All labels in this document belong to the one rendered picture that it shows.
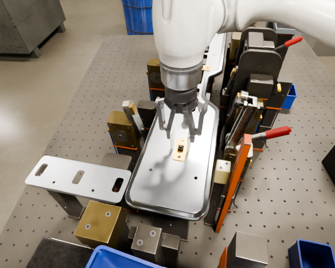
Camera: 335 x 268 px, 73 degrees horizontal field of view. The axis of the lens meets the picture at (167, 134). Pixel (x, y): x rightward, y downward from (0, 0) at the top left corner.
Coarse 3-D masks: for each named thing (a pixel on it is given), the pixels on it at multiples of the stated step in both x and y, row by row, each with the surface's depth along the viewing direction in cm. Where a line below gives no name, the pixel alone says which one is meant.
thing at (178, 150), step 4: (180, 140) 71; (184, 140) 71; (176, 144) 70; (180, 144) 70; (184, 144) 70; (176, 148) 69; (180, 148) 68; (184, 148) 69; (176, 152) 68; (180, 152) 68; (184, 152) 68; (172, 156) 67; (176, 156) 67; (180, 156) 67; (184, 156) 67; (180, 160) 66; (184, 160) 66
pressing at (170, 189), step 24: (216, 48) 110; (216, 72) 96; (168, 120) 78; (216, 120) 76; (144, 144) 72; (168, 144) 71; (192, 144) 70; (144, 168) 65; (168, 168) 65; (192, 168) 64; (144, 192) 60; (168, 192) 59; (192, 192) 59; (192, 216) 55
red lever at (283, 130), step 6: (264, 132) 57; (270, 132) 55; (276, 132) 54; (282, 132) 54; (288, 132) 53; (252, 138) 58; (258, 138) 57; (264, 138) 56; (270, 138) 56; (240, 144) 60
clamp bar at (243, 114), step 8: (248, 96) 51; (240, 104) 51; (248, 104) 49; (256, 104) 49; (240, 112) 55; (248, 112) 50; (240, 120) 53; (248, 120) 52; (232, 128) 59; (240, 128) 55; (232, 136) 57; (240, 136) 56; (232, 144) 59
